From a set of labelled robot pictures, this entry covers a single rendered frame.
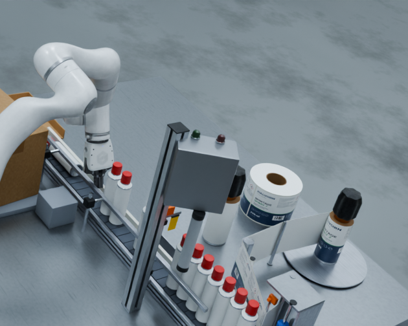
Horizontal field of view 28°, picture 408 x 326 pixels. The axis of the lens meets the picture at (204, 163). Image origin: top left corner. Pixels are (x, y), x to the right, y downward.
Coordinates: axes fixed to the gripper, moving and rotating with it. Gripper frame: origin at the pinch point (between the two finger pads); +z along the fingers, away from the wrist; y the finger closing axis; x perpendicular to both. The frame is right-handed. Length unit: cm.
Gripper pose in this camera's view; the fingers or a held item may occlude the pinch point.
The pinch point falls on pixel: (98, 182)
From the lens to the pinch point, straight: 284.8
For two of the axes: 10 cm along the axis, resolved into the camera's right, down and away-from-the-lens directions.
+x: -6.5, -2.4, 7.2
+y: 7.6, -1.8, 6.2
